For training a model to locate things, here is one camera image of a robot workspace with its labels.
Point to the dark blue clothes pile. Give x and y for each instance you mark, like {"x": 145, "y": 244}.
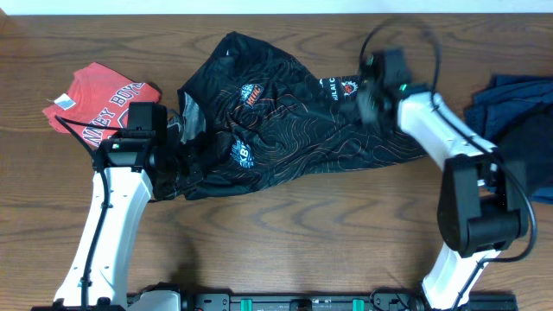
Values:
{"x": 515, "y": 113}

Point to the black patterned sports jersey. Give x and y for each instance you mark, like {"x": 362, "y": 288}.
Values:
{"x": 256, "y": 117}

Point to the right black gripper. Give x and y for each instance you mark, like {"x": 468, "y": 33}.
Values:
{"x": 369, "y": 106}

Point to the red folded t-shirt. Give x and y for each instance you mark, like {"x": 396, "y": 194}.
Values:
{"x": 98, "y": 102}

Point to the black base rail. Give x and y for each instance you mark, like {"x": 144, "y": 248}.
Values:
{"x": 328, "y": 302}

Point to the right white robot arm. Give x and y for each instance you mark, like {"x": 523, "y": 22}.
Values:
{"x": 484, "y": 214}

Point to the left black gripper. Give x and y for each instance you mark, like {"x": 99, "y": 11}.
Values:
{"x": 195, "y": 176}

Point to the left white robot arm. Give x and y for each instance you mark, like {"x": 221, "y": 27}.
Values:
{"x": 129, "y": 168}

